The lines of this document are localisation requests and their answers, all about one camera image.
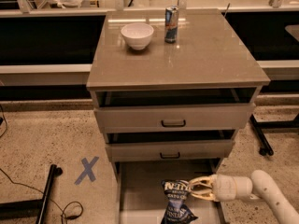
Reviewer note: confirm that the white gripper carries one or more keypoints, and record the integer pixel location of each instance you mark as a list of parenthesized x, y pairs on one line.
[(223, 187)]

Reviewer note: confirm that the blue chip bag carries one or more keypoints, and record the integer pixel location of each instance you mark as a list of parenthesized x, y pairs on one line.
[(177, 212)]

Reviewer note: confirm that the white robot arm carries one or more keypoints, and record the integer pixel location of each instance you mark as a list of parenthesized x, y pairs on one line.
[(259, 186)]

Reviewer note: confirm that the middle grey drawer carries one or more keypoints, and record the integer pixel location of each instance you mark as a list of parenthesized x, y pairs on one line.
[(202, 149)]

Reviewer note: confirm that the bottom grey open drawer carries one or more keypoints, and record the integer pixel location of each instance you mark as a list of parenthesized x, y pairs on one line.
[(142, 199)]

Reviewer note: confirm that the grey drawer cabinet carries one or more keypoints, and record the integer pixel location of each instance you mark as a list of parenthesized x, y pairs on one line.
[(207, 65)]

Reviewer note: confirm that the top grey drawer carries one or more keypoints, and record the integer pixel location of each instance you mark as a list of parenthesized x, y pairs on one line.
[(147, 119)]

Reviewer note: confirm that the black stand leg right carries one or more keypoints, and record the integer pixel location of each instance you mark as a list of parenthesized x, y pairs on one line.
[(258, 126)]

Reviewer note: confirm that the black stand leg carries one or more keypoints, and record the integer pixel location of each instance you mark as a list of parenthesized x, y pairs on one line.
[(32, 208), (258, 126)]

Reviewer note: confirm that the blue tape X mark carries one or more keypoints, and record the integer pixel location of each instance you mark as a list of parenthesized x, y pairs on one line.
[(87, 170)]

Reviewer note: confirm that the white ceramic bowl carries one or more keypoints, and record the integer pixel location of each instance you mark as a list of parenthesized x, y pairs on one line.
[(137, 35)]

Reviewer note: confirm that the blue silver energy drink can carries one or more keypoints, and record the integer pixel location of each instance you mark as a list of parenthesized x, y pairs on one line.
[(171, 24)]

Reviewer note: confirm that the black stand leg left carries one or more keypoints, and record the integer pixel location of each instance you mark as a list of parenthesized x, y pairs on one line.
[(32, 208)]

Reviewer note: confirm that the black middle drawer handle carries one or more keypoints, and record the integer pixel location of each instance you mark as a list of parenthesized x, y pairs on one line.
[(169, 156)]

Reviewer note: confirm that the black drawer handle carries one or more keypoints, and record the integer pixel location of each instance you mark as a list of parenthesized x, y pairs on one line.
[(173, 123), (169, 156)]

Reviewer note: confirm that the black top drawer handle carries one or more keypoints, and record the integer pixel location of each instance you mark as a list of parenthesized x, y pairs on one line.
[(173, 123)]

